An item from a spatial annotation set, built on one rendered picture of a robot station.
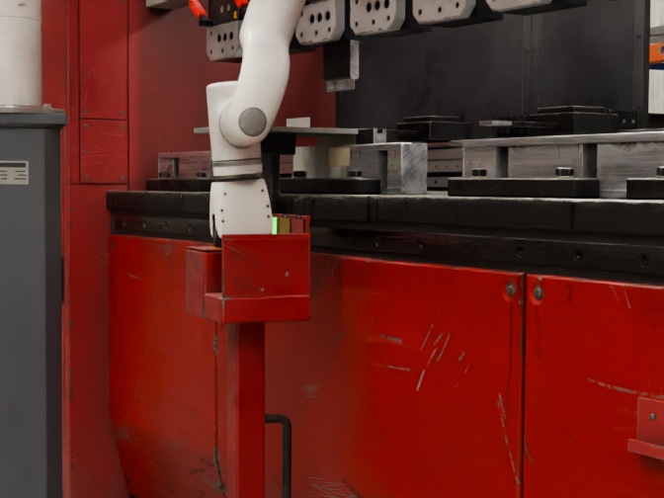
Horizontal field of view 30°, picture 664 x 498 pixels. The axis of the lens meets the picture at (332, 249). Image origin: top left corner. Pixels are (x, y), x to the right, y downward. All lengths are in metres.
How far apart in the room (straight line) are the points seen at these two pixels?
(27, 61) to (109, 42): 1.19
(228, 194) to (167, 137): 1.17
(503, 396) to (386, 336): 0.31
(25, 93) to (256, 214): 0.43
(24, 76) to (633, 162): 0.94
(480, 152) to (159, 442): 1.22
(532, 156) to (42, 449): 0.90
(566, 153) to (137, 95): 1.54
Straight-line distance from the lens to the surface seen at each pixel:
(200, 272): 2.17
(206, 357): 2.69
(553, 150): 1.95
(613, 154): 1.86
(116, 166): 3.18
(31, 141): 1.97
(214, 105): 2.09
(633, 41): 2.59
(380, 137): 2.37
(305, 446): 2.36
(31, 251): 1.98
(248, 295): 2.08
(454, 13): 2.13
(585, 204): 1.72
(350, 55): 2.45
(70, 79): 3.15
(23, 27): 2.01
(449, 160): 2.57
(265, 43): 2.07
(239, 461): 2.20
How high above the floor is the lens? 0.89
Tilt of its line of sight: 3 degrees down
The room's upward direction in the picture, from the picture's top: straight up
